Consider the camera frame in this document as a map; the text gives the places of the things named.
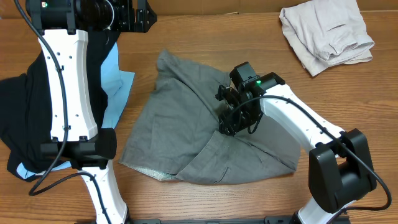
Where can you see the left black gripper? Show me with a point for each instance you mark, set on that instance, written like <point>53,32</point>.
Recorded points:
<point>126,25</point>

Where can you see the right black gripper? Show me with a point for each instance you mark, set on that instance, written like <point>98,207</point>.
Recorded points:
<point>227,120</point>

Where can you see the grey shorts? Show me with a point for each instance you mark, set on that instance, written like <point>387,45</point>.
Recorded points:
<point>176,136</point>

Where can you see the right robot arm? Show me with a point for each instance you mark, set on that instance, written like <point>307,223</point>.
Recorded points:
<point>340,163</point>

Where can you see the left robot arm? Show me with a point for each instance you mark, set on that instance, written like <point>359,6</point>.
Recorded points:
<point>62,28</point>

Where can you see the light blue garment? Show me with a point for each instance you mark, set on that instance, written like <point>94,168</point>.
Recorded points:
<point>116,90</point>

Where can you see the beige folded shorts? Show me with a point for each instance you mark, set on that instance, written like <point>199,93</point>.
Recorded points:
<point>326,33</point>

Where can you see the black garment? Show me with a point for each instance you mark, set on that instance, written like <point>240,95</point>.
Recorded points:
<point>14,97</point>

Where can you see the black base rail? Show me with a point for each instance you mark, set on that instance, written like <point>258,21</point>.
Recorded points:
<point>214,221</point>

